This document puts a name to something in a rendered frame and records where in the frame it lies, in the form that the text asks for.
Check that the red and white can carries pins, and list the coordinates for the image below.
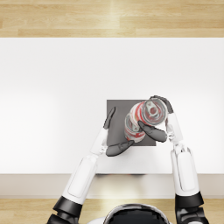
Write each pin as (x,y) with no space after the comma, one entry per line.
(131,131)
(149,113)

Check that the dark grey square mat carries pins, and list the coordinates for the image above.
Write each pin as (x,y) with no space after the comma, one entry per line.
(116,122)

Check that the dark round robot body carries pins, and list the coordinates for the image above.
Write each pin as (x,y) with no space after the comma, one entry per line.
(137,215)

